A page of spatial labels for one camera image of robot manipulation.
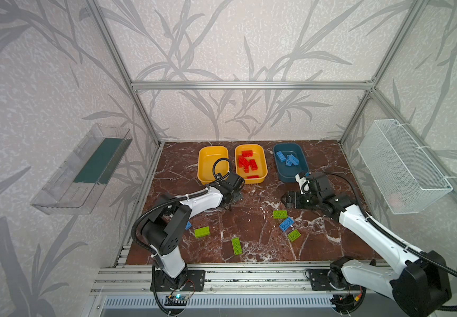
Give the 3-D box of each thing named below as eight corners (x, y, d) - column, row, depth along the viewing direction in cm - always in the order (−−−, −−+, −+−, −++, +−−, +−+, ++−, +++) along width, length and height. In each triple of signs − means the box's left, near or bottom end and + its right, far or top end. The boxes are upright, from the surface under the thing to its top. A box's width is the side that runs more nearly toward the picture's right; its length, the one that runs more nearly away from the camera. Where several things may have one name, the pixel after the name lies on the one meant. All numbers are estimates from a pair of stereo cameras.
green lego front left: (195, 238, 86) (194, 237, 84) (194, 231, 88) (193, 229, 87) (210, 234, 87) (209, 233, 86) (208, 227, 89) (208, 225, 88)
